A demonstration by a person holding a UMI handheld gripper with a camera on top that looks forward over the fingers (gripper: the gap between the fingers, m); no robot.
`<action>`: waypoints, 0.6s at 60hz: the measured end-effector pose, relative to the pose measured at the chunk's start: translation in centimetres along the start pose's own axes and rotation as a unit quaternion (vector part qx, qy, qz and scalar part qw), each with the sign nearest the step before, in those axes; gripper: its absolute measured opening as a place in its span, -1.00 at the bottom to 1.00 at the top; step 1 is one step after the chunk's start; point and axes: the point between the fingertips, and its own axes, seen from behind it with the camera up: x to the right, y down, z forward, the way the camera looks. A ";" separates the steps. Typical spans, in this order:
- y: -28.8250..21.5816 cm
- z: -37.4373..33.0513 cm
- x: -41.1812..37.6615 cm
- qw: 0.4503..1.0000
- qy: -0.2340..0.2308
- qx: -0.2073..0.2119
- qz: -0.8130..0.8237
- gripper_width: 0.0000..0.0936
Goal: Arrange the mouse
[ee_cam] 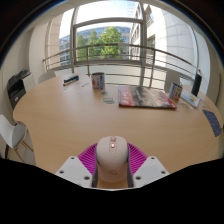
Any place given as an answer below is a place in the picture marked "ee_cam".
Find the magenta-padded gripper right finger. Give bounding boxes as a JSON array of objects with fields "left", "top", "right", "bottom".
[{"left": 126, "top": 142, "right": 170, "bottom": 189}]

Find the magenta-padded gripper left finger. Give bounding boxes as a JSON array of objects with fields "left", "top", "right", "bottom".
[{"left": 54, "top": 142, "right": 100, "bottom": 189}]

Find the beige computer mouse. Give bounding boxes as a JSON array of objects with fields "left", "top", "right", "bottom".
[{"left": 95, "top": 135, "right": 130, "bottom": 184}]

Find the red magazine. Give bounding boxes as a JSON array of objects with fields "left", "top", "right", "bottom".
[{"left": 117, "top": 85, "right": 178, "bottom": 110}]

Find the blue rectangular sticker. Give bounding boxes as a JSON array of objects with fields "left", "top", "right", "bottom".
[{"left": 101, "top": 97, "right": 116, "bottom": 105}]

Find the black and white printer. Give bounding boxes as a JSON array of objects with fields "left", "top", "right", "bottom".
[{"left": 6, "top": 68, "right": 36, "bottom": 109}]

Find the metal balcony railing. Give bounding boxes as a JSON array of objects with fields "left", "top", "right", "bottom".
[{"left": 42, "top": 43, "right": 201, "bottom": 88}]

